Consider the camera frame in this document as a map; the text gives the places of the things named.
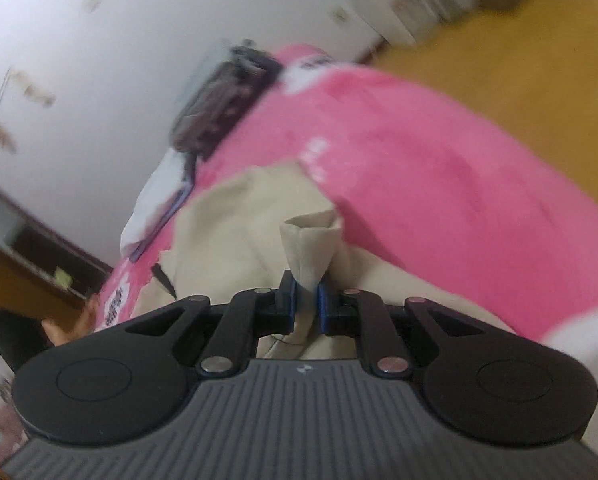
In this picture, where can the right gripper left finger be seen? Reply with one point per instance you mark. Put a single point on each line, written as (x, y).
(249, 316)

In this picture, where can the pink floral blanket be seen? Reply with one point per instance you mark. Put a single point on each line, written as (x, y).
(424, 184)

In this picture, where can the beige zip hoodie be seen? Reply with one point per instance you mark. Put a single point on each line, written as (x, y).
(247, 231)

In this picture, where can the person left leg black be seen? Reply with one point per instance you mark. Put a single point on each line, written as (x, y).
(23, 338)

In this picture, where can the folded purple cloth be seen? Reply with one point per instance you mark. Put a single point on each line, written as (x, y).
(162, 220)

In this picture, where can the folded grey brown blankets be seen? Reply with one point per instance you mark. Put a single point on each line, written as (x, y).
(225, 88)

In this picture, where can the folded white towel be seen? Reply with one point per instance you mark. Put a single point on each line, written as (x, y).
(173, 171)

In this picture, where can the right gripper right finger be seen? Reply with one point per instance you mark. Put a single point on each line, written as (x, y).
(364, 317)

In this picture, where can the wall hook rack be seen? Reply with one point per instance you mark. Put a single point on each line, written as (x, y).
(20, 93)

